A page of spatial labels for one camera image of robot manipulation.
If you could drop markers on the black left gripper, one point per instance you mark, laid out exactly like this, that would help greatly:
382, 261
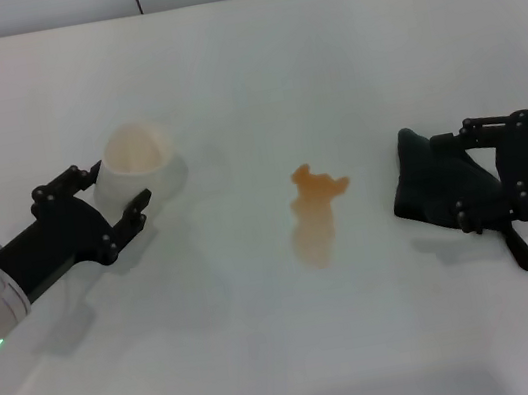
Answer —
62, 236

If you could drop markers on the dark blue rag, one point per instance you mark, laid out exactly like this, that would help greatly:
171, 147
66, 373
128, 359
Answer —
423, 181

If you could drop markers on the brown water stain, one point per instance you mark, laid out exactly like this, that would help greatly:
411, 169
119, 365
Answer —
315, 214

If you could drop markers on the translucent white plastic cup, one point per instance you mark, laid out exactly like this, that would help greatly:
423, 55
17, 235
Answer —
136, 163

